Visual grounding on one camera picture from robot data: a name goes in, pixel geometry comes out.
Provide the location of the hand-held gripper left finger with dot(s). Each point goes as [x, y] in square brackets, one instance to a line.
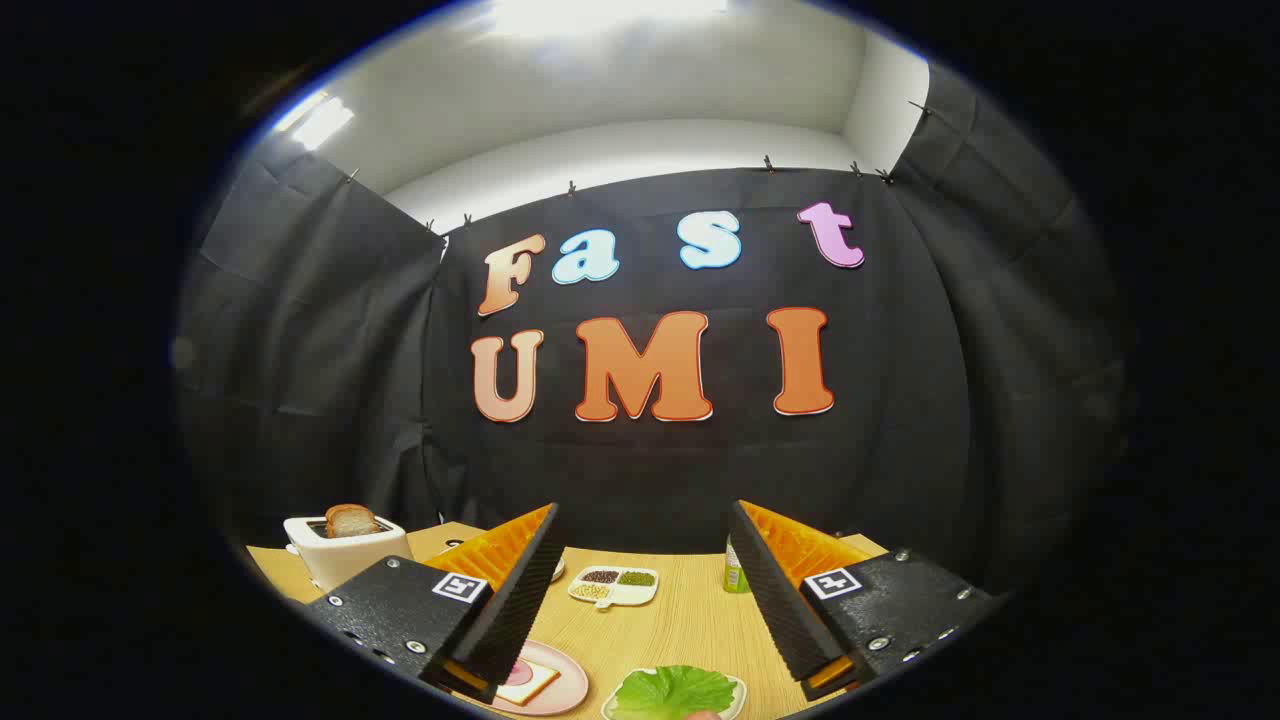
[520, 600]

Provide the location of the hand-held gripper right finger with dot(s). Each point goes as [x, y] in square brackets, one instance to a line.
[780, 610]

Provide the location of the green lettuce leaf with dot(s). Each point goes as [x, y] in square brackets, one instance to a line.
[675, 692]

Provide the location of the toasted bread slice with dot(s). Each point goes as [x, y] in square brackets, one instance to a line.
[350, 520]

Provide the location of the green bottle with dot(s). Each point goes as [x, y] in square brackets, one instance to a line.
[734, 575]

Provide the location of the pile of yellow soybeans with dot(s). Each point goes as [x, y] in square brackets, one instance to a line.
[590, 591]

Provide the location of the pink ham slice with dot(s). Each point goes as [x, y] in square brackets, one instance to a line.
[520, 672]

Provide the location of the pile of dark beans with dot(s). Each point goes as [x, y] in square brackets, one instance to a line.
[600, 576]

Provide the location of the white bread slice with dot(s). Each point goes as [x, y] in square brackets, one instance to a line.
[535, 685]

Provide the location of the white square plate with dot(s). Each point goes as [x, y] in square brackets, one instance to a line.
[741, 690]

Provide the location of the white divided dish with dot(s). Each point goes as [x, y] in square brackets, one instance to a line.
[615, 598]

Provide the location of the pink round plate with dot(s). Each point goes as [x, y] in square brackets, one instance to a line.
[565, 690]

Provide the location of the pile of green beans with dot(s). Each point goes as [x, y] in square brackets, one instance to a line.
[636, 578]

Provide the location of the black backdrop cloth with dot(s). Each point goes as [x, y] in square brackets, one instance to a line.
[640, 480]

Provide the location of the white toaster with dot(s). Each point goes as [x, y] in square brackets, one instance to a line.
[345, 560]

